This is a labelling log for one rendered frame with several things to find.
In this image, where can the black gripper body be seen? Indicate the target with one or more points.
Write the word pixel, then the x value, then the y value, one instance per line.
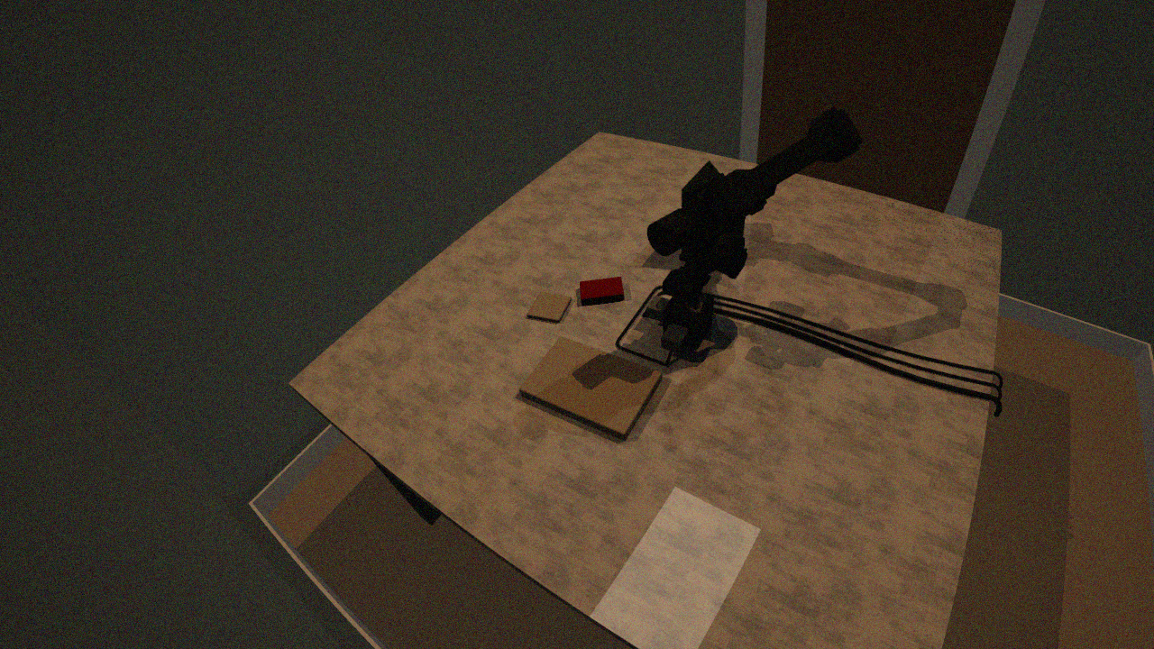
pixel 687 283

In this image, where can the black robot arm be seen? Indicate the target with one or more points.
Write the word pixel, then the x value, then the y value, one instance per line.
pixel 729 199

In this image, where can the flat brown square tile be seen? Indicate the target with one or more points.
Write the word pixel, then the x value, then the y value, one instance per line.
pixel 549 307

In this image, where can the flat tan rectangular board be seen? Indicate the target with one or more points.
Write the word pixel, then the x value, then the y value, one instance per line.
pixel 593 387

